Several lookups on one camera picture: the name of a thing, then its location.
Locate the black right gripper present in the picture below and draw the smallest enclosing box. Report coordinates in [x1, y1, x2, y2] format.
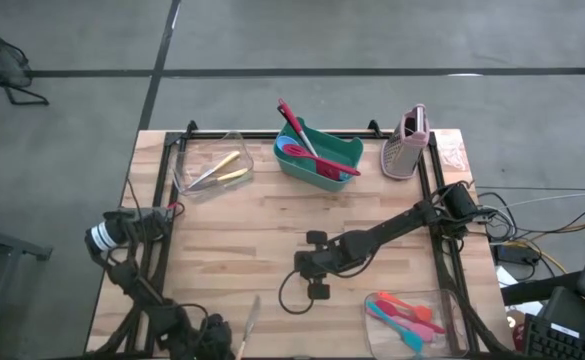
[295, 229, 379, 302]

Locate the all-red slotted turner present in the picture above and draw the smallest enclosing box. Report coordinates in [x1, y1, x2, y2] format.
[282, 143, 362, 178]

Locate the orange small silicone spatula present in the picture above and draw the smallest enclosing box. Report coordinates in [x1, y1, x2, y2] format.
[377, 291, 434, 322]

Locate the teal small silicone spatula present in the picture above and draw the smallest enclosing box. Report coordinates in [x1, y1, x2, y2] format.
[365, 298, 425, 355]

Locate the red spoon with metal handle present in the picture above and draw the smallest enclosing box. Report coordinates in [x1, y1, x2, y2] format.
[277, 98, 342, 182]

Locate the teal plastic bin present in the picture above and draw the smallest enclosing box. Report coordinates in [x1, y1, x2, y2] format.
[272, 117, 365, 193]

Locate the pink metal box grater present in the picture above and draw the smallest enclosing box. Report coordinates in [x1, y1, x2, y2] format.
[380, 103, 431, 180]

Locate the clear plastic container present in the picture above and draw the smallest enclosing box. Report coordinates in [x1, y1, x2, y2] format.
[363, 289, 470, 359]
[170, 130, 256, 197]

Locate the clear plastic bag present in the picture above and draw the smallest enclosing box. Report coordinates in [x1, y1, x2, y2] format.
[439, 134, 469, 172]

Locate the black power adapter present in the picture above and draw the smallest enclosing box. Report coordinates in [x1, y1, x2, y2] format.
[494, 243, 542, 266]

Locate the grey metal furniture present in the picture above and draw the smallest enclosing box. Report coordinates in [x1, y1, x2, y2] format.
[0, 218, 53, 360]

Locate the black desk bar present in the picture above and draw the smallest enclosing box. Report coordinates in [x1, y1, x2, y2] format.
[499, 271, 584, 307]

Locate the black keyboard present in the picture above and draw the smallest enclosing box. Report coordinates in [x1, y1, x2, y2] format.
[523, 313, 585, 360]

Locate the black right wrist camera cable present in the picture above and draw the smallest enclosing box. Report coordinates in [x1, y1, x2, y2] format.
[278, 269, 323, 316]

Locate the black aluminium table frame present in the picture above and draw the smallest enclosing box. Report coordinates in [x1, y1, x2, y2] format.
[91, 119, 513, 360]

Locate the black floor cable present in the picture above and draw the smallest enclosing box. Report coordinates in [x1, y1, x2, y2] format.
[474, 185, 585, 242]

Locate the yellow floor cable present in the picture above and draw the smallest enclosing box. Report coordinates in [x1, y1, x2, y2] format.
[491, 217, 585, 275]

